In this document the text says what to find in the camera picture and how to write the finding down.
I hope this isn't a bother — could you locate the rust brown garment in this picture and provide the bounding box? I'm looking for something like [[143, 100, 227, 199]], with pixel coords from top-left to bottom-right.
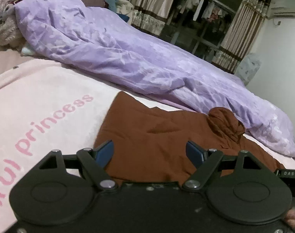
[[94, 92, 283, 183]]

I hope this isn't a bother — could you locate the pile of clothes at headboard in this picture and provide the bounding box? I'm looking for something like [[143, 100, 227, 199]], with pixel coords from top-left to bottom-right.
[[0, 0, 26, 50]]

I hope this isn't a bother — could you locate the open wardrobe with hanging clothes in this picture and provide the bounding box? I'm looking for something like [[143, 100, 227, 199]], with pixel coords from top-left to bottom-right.
[[160, 0, 242, 62]]

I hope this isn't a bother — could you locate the blue and cream clothes pile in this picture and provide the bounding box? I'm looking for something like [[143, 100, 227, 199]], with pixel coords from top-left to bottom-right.
[[105, 0, 134, 25]]

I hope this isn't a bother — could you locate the person's right hand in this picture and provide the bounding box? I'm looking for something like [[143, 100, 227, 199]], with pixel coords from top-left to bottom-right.
[[284, 209, 295, 232]]

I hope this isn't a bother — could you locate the pink princess blanket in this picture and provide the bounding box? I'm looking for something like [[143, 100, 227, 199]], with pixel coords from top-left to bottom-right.
[[0, 59, 295, 233]]

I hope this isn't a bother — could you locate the pale blue plastic bag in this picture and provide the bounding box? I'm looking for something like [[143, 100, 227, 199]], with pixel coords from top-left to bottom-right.
[[235, 53, 261, 86]]

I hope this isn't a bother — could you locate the lavender purple duvet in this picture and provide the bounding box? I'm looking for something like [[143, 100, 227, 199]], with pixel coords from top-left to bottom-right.
[[15, 0, 295, 158]]

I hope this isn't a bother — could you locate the beige striped right curtain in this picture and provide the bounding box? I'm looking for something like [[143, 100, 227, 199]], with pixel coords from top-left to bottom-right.
[[212, 0, 271, 74]]

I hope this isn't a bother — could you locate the beige striped curtain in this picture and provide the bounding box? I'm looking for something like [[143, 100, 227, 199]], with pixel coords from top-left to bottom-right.
[[129, 0, 174, 37], [212, 0, 271, 74]]

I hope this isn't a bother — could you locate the beige striped left curtain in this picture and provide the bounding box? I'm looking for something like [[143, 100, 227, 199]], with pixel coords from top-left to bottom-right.
[[129, 0, 174, 37]]

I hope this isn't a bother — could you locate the white wall air conditioner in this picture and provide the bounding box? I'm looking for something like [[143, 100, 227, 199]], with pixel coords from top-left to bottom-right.
[[266, 4, 295, 19]]

